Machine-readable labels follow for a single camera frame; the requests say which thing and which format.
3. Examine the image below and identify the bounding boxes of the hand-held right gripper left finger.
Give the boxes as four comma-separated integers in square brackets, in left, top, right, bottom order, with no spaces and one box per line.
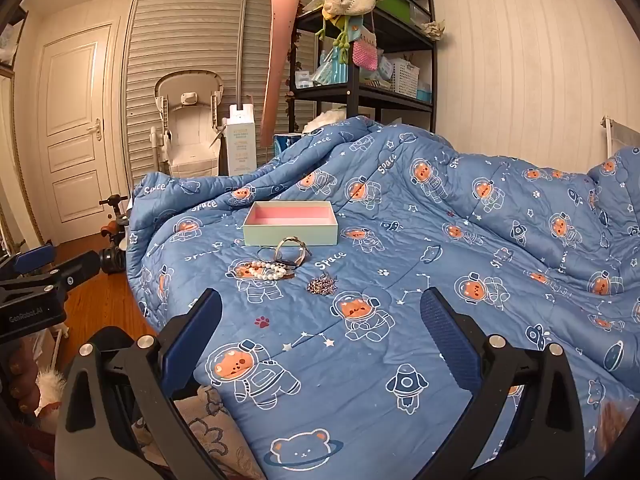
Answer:
[54,287,223,480]

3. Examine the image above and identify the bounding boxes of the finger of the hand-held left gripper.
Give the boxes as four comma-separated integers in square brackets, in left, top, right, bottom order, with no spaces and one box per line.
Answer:
[30,251,101,293]
[0,241,57,286]

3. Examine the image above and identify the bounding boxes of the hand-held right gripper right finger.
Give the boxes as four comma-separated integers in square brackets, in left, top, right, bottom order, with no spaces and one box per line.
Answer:
[419,287,586,480]

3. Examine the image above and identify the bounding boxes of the white pearl bracelet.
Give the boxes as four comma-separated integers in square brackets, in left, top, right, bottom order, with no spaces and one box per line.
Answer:
[239,260,296,282]

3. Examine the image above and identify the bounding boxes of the wristwatch with beige brown strap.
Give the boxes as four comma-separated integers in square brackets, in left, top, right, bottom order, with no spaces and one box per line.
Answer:
[257,236,313,266]

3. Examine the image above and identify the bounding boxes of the silver chain necklace gold pendant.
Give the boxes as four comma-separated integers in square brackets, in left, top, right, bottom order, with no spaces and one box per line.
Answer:
[306,272,338,295]

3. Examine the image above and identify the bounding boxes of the pale green pink-lined jewelry box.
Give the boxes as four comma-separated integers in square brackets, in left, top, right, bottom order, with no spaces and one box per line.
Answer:
[242,201,340,247]

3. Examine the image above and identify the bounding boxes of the child's tricycle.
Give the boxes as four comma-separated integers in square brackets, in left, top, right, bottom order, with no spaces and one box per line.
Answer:
[97,194,132,276]

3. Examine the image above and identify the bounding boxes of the beige patterned pillow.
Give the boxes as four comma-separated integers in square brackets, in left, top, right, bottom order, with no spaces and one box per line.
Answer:
[132,385,266,480]

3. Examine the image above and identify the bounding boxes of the blue astronaut bear quilt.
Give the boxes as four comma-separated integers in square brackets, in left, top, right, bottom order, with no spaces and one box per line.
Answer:
[125,116,640,480]

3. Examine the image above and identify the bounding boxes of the white panelled door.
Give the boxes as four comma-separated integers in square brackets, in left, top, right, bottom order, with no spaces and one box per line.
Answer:
[37,22,126,246]

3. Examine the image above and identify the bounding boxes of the white high chair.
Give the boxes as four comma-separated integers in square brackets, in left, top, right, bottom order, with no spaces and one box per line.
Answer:
[150,71,226,178]

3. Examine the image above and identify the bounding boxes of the white cardboard carton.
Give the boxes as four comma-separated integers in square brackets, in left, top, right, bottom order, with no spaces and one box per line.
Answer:
[223,104,257,177]

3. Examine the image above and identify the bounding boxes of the white louvered closet doors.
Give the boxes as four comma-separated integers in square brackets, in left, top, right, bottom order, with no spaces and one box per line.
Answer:
[122,0,301,186]

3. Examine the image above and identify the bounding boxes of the white fluffy plush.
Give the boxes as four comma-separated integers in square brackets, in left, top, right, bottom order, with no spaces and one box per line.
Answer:
[305,110,346,133]

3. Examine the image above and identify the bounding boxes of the black metal shelf rack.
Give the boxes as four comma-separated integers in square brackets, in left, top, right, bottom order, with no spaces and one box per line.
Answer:
[287,0,436,133]

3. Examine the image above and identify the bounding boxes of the white plastic basket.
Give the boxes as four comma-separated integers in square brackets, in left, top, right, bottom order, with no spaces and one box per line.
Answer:
[387,57,420,98]

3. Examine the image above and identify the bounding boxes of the light blue box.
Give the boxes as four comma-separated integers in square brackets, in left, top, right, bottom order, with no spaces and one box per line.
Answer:
[314,52,348,86]

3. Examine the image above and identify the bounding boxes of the pink knitted pouch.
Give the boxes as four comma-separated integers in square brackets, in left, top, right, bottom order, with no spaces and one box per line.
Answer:
[352,40,381,71]

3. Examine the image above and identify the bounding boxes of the pink tapered hanging cover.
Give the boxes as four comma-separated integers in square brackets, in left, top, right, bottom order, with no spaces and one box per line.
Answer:
[260,0,303,143]

